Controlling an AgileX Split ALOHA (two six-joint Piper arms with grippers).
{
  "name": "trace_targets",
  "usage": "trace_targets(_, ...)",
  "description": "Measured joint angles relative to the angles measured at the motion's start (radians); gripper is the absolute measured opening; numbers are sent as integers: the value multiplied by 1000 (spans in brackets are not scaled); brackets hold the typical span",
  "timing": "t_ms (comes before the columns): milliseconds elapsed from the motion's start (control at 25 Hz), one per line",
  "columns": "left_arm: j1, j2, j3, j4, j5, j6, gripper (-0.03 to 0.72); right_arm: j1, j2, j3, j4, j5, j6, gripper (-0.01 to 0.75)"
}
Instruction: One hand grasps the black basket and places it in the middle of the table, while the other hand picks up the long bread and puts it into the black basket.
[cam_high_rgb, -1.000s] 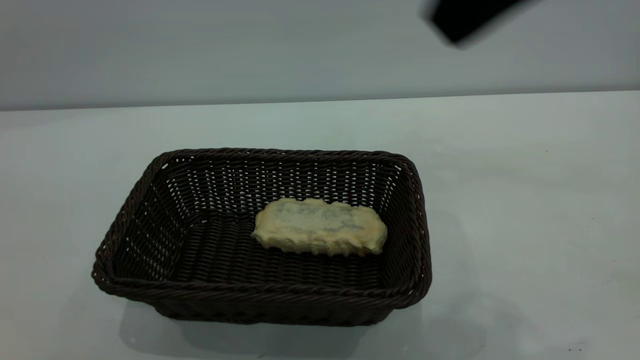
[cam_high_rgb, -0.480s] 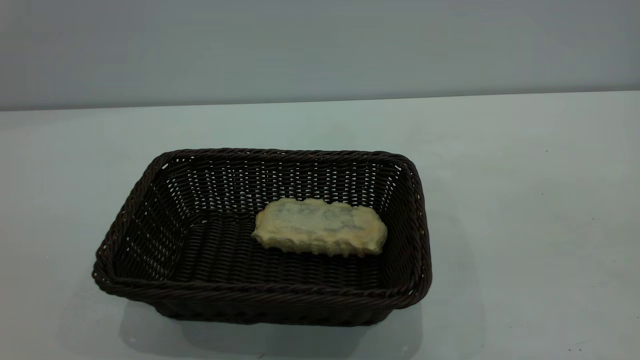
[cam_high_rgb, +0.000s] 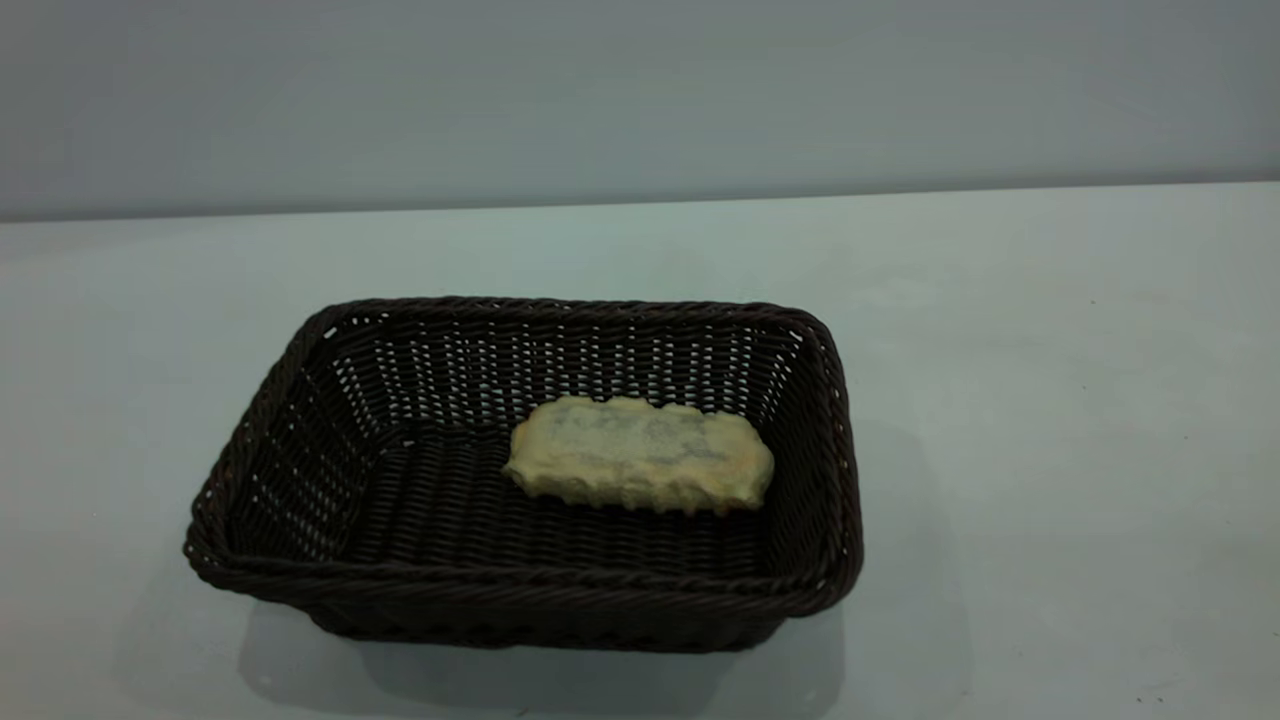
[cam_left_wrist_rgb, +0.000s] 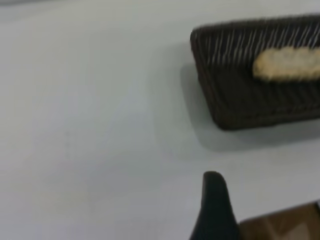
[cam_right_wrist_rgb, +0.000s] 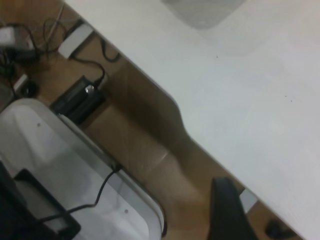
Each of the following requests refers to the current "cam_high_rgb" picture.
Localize ridged bread loaf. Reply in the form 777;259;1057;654
503;396;776;515

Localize dark brown woven basket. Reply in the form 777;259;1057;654
183;296;864;653

